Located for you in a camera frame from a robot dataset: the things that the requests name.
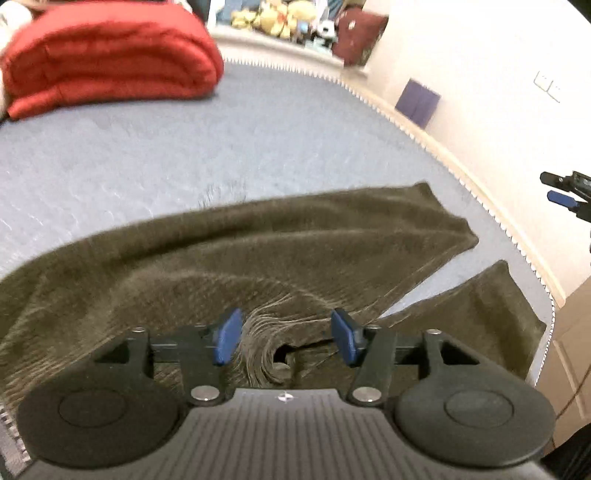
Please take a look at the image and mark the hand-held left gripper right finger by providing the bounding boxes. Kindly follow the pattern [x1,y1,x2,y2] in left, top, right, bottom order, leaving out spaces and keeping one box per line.
[331,308,481,408]

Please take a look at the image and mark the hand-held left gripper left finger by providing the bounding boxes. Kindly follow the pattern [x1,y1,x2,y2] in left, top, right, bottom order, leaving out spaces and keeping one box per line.
[95,308,244,408]

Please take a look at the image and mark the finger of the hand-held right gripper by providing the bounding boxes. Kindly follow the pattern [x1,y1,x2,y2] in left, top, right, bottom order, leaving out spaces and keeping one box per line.
[540,172,573,190]
[547,190,583,214]

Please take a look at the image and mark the olive corduroy pants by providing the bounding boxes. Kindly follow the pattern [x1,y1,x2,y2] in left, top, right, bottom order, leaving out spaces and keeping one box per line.
[0,182,548,416]

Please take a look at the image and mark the beige bedside cabinet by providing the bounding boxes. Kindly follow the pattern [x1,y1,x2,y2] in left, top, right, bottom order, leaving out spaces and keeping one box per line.
[538,277,591,446]

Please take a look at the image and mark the grey quilted mattress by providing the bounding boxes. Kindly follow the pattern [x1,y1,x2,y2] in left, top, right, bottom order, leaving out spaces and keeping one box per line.
[0,60,555,388]

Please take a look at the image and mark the dark red cushion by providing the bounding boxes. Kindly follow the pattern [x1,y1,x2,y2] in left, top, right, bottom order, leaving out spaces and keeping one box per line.
[332,10,389,68]

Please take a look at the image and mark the dark cloth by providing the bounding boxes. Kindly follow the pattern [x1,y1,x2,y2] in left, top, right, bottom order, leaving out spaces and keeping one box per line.
[540,427,591,480]

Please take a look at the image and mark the white window ledge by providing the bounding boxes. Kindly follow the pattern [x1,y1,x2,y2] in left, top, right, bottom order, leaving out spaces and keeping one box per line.
[209,23,370,75]

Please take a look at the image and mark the red folded quilt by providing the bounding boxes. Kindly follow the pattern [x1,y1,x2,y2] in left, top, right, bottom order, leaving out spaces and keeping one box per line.
[0,7,225,121]

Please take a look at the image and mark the round yellow plush toy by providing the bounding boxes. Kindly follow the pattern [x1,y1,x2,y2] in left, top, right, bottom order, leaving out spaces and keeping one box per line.
[286,0,320,23]

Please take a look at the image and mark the yellow plush with red scarf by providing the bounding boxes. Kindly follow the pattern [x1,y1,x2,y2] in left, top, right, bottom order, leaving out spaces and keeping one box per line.
[257,2,296,38]

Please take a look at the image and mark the white folded blanket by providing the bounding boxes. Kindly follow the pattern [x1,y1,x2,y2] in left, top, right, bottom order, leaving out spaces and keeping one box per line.
[0,2,34,121]

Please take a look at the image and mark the white wall switch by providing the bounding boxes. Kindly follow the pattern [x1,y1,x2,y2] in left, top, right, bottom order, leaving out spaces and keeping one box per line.
[534,71,564,103]

